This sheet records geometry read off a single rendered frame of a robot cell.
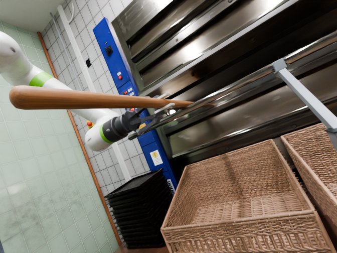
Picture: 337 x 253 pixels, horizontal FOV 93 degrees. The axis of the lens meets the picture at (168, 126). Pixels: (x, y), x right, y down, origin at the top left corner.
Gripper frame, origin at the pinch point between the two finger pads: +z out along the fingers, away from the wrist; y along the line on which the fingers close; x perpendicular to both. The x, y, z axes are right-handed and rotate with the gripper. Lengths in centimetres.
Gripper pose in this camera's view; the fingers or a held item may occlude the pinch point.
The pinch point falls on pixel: (162, 103)
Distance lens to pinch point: 55.1
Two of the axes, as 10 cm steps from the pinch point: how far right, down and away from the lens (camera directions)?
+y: 3.9, 9.2, -0.7
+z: 8.2, -3.8, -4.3
